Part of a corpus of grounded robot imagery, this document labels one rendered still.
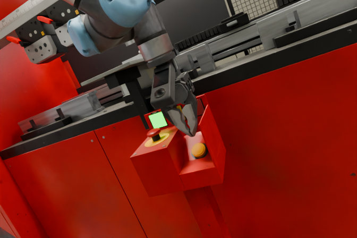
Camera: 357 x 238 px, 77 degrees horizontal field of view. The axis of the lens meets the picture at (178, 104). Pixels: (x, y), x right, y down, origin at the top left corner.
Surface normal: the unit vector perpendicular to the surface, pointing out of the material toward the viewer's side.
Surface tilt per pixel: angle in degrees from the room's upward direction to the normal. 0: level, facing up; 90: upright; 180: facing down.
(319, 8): 90
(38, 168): 90
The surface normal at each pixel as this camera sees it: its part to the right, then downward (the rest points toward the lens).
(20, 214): 0.88, -0.29
